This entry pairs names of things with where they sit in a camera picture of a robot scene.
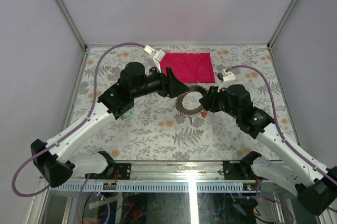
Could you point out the grey disc with key rings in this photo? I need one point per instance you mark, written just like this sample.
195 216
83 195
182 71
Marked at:
188 103

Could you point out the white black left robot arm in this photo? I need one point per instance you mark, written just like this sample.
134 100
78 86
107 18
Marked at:
56 159

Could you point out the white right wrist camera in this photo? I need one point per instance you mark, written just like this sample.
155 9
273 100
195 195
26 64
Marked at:
226 76

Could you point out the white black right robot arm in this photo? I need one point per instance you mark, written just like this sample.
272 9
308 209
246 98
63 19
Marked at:
260 126

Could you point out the white slotted cable duct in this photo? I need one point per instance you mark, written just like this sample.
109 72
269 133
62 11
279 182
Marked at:
130 186

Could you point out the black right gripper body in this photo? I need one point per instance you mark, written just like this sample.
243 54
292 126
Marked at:
219 99

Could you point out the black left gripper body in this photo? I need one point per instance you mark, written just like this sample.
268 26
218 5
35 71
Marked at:
157 84

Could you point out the green tag key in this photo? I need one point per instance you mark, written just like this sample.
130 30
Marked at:
127 114

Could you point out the red folded cloth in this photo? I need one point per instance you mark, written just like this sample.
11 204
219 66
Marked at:
189 67

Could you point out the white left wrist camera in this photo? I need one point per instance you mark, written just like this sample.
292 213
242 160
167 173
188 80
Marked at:
154 57

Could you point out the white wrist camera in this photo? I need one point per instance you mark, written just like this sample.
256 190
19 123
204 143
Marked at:
226 76
154 57

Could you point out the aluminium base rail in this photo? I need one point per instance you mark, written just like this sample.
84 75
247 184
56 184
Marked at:
173 171

